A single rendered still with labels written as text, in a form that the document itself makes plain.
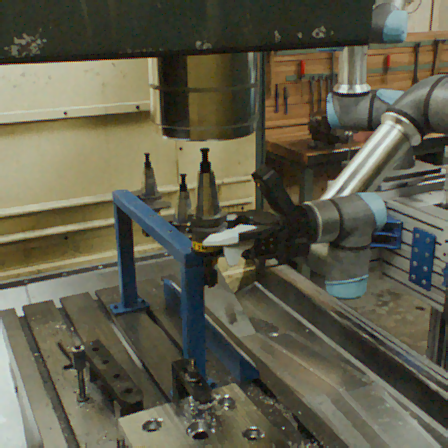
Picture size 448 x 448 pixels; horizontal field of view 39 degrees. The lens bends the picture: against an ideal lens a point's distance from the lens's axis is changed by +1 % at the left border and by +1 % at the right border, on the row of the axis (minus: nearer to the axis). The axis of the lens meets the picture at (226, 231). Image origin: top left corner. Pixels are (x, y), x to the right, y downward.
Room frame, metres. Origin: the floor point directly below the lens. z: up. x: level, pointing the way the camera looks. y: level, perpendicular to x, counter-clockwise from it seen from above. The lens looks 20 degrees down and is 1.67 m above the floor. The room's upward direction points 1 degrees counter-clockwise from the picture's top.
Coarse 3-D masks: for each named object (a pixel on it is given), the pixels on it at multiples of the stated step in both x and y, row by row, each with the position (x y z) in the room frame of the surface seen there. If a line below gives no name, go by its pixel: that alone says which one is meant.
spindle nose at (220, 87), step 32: (160, 64) 0.87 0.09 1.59; (192, 64) 0.85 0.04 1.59; (224, 64) 0.85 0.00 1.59; (256, 64) 0.90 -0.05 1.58; (160, 96) 0.87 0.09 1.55; (192, 96) 0.85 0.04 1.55; (224, 96) 0.85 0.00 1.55; (256, 96) 0.90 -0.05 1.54; (160, 128) 0.88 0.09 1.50; (192, 128) 0.85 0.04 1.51; (224, 128) 0.85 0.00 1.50; (256, 128) 0.91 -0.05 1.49
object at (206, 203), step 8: (200, 176) 0.92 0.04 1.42; (208, 176) 0.91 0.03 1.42; (200, 184) 0.91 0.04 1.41; (208, 184) 0.91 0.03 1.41; (200, 192) 0.91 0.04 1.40; (208, 192) 0.91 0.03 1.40; (216, 192) 0.92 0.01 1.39; (200, 200) 0.91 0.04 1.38; (208, 200) 0.91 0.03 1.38; (216, 200) 0.92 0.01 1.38; (200, 208) 0.91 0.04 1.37; (208, 208) 0.91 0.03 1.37; (216, 208) 0.91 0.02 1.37; (200, 216) 0.91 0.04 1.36; (208, 216) 0.90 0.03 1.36
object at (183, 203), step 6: (180, 192) 1.26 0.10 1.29; (186, 192) 1.26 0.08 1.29; (180, 198) 1.25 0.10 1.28; (186, 198) 1.25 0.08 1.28; (180, 204) 1.25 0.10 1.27; (186, 204) 1.25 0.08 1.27; (180, 210) 1.25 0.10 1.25; (186, 210) 1.25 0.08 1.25; (174, 216) 1.26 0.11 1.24; (180, 216) 1.25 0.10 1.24; (186, 216) 1.25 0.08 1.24; (180, 222) 1.25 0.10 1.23; (186, 222) 1.25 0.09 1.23
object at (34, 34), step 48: (0, 0) 0.69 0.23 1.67; (48, 0) 0.71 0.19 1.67; (96, 0) 0.73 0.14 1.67; (144, 0) 0.76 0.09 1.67; (192, 0) 0.78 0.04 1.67; (240, 0) 0.81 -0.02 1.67; (288, 0) 0.84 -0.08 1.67; (336, 0) 0.88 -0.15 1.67; (0, 48) 0.69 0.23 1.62; (48, 48) 0.71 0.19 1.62; (96, 48) 0.73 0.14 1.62; (144, 48) 0.76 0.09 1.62; (192, 48) 0.79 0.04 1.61; (240, 48) 0.82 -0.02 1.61; (288, 48) 0.85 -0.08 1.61
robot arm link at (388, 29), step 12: (384, 0) 1.64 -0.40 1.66; (396, 0) 1.64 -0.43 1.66; (384, 12) 1.57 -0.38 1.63; (396, 12) 1.56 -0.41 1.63; (372, 24) 1.56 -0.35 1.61; (384, 24) 1.55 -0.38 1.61; (396, 24) 1.54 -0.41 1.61; (372, 36) 1.57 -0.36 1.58; (384, 36) 1.55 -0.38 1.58; (396, 36) 1.55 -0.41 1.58
